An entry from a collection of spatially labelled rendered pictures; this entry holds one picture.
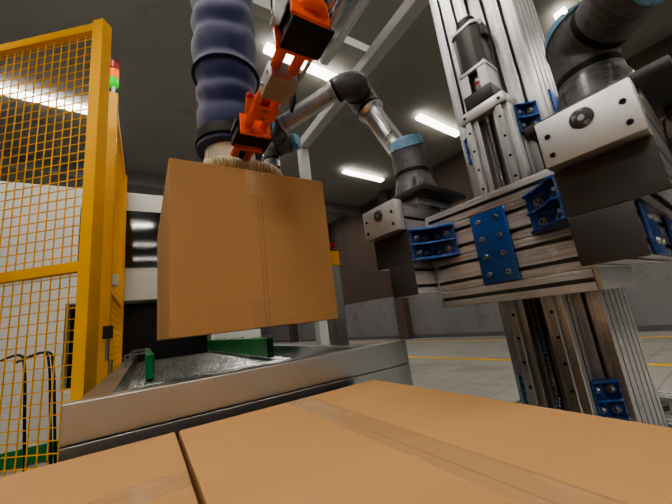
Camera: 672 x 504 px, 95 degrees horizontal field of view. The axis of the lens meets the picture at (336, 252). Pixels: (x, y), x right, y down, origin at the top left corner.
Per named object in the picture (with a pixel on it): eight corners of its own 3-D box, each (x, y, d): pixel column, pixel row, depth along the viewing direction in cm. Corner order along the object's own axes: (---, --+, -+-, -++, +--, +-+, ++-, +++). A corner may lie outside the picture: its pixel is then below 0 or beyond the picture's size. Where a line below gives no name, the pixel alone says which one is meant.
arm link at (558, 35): (596, 89, 72) (579, 42, 75) (648, 39, 59) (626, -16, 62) (544, 97, 73) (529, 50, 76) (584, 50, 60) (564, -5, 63)
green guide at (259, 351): (207, 350, 267) (207, 339, 269) (220, 348, 273) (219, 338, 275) (268, 358, 135) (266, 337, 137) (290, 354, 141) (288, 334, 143)
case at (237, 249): (156, 340, 110) (157, 233, 119) (265, 327, 132) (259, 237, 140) (169, 339, 61) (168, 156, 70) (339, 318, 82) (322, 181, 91)
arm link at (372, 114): (406, 186, 112) (338, 89, 130) (414, 199, 125) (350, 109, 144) (436, 166, 109) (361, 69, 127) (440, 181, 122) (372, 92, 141)
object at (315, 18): (274, 49, 58) (272, 27, 59) (310, 62, 61) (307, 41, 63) (291, 9, 51) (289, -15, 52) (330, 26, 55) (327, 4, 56)
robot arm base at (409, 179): (414, 211, 114) (409, 186, 116) (449, 195, 102) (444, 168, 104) (385, 206, 105) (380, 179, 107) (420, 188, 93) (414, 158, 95)
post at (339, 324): (345, 489, 127) (319, 254, 148) (359, 482, 131) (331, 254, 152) (354, 496, 122) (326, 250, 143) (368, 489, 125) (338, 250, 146)
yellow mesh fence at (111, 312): (107, 444, 223) (117, 178, 267) (124, 440, 228) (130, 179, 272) (78, 523, 126) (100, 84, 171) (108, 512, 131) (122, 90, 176)
